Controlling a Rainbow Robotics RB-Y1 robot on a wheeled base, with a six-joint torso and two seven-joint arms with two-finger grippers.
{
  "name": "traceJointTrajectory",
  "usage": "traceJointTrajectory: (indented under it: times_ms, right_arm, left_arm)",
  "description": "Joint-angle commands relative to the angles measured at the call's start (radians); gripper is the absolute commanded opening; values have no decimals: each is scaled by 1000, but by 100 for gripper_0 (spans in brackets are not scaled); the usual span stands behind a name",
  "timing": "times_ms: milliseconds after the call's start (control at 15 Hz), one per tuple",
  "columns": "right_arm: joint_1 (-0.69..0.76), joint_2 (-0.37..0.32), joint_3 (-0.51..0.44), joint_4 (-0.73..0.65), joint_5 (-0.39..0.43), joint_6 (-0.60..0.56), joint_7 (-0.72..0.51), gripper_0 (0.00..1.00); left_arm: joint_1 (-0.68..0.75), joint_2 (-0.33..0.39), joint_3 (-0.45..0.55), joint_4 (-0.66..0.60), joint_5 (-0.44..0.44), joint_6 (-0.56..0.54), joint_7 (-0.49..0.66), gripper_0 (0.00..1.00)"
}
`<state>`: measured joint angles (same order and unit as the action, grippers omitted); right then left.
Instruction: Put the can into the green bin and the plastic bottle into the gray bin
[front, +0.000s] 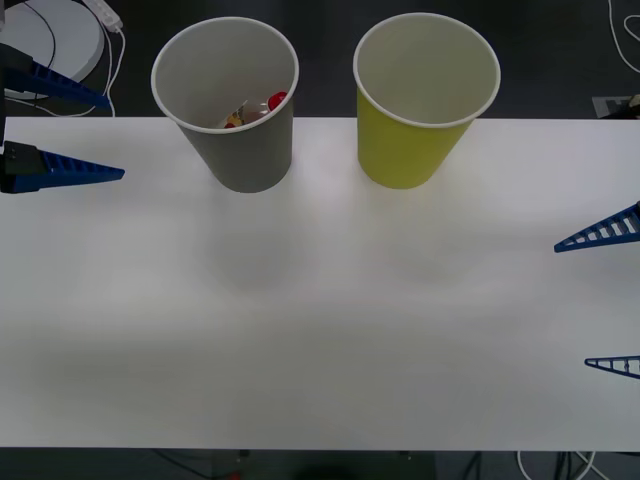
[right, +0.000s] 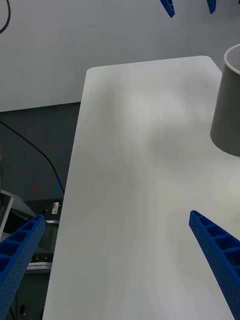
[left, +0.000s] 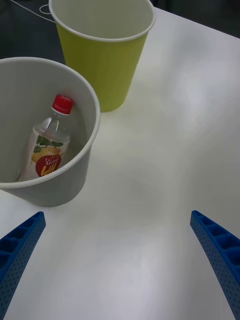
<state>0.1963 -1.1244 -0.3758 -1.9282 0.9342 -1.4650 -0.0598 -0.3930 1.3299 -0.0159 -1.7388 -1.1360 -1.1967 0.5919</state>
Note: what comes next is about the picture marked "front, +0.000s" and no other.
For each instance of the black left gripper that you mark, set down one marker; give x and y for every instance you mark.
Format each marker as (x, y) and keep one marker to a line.
(2, 117)

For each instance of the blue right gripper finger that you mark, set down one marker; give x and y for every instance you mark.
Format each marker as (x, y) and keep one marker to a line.
(612, 231)
(622, 366)

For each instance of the clear bottle with red cap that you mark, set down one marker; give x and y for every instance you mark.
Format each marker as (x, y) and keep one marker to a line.
(274, 101)

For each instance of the white round disc base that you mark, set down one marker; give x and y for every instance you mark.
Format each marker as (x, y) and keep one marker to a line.
(75, 40)

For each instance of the grey marker plate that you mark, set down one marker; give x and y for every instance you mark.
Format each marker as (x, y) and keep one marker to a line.
(607, 106)

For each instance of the white power strip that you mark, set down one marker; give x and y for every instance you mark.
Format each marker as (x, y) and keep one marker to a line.
(107, 12)

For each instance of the grey plastic bin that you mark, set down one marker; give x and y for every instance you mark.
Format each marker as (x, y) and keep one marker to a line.
(250, 155)

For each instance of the yellow-green plastic bin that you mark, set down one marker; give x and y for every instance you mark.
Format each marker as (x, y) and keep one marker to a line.
(400, 155)

